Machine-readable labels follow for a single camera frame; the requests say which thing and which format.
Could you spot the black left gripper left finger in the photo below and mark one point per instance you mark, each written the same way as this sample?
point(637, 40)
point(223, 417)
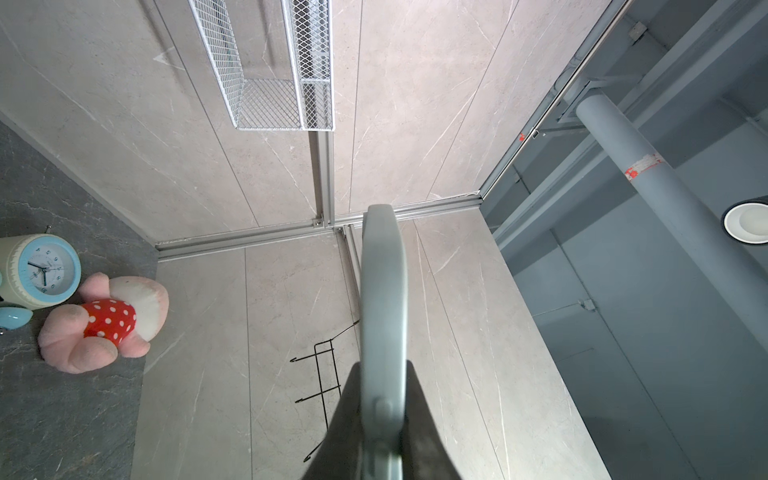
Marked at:
point(339, 455)

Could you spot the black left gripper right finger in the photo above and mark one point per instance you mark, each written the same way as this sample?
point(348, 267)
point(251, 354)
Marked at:
point(424, 456)

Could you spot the pink plush pig toy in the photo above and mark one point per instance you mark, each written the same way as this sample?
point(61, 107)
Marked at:
point(117, 318)

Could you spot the blue cream alarm clock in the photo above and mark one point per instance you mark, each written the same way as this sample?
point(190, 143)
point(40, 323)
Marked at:
point(37, 272)

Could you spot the grey ceiling pipe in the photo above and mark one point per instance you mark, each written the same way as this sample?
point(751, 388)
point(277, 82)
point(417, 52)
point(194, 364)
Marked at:
point(735, 274)

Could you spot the round ceiling lamp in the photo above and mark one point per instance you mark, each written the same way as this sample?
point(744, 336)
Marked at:
point(747, 221)

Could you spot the black wire hook rack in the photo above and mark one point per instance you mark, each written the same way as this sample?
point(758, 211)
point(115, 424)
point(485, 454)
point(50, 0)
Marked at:
point(327, 359)

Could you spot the white wire mesh basket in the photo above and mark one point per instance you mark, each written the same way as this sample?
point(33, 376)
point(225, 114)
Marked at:
point(272, 61)

